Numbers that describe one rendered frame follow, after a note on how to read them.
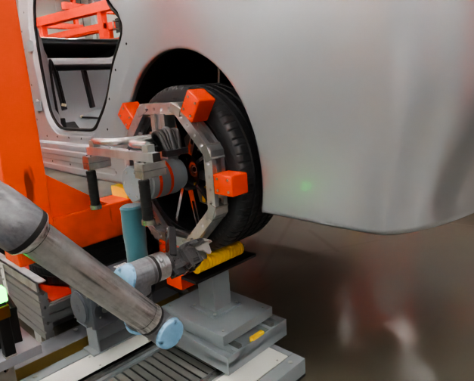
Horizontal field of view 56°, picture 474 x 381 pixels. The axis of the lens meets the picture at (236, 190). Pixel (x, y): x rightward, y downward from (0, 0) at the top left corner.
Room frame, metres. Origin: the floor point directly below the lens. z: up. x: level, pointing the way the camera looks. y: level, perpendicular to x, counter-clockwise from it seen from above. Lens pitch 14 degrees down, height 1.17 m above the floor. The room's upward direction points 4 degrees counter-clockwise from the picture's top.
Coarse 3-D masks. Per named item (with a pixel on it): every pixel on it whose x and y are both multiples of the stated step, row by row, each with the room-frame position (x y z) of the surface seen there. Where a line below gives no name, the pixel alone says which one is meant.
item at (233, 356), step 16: (272, 320) 1.77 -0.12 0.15; (192, 336) 1.68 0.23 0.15; (240, 336) 1.66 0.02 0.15; (256, 336) 1.60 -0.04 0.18; (272, 336) 1.67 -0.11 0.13; (192, 352) 1.63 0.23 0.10; (208, 352) 1.56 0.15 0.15; (224, 352) 1.55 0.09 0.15; (240, 352) 1.53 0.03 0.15; (256, 352) 1.59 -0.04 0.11; (224, 368) 1.50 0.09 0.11
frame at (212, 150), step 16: (144, 112) 1.69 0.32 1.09; (160, 112) 1.63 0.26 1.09; (176, 112) 1.56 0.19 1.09; (144, 128) 1.78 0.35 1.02; (192, 128) 1.51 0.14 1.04; (208, 128) 1.54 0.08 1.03; (128, 144) 1.80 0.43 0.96; (208, 144) 1.47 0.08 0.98; (128, 160) 1.81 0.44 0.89; (208, 160) 1.46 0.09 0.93; (224, 160) 1.49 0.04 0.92; (208, 176) 1.47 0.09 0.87; (208, 192) 1.47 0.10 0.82; (208, 208) 1.47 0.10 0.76; (224, 208) 1.48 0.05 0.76; (160, 224) 1.75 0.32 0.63; (208, 224) 1.48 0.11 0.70; (176, 240) 1.62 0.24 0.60
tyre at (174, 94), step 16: (160, 96) 1.76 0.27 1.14; (176, 96) 1.69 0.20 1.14; (224, 96) 1.64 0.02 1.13; (224, 112) 1.55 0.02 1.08; (240, 112) 1.60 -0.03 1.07; (224, 128) 1.52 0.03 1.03; (240, 128) 1.55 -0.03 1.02; (224, 144) 1.53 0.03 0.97; (240, 144) 1.50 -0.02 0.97; (256, 144) 1.55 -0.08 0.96; (240, 160) 1.48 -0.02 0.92; (256, 160) 1.53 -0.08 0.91; (256, 176) 1.52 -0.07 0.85; (256, 192) 1.52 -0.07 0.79; (240, 208) 1.49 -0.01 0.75; (256, 208) 1.54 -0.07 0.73; (224, 224) 1.54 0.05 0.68; (240, 224) 1.51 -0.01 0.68; (256, 224) 1.61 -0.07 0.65; (224, 240) 1.55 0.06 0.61
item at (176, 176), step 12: (132, 168) 1.53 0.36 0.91; (168, 168) 1.58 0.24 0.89; (180, 168) 1.62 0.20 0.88; (132, 180) 1.53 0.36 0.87; (156, 180) 1.53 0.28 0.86; (168, 180) 1.57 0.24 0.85; (180, 180) 1.61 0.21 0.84; (132, 192) 1.54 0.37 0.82; (156, 192) 1.54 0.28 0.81; (168, 192) 1.59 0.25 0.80
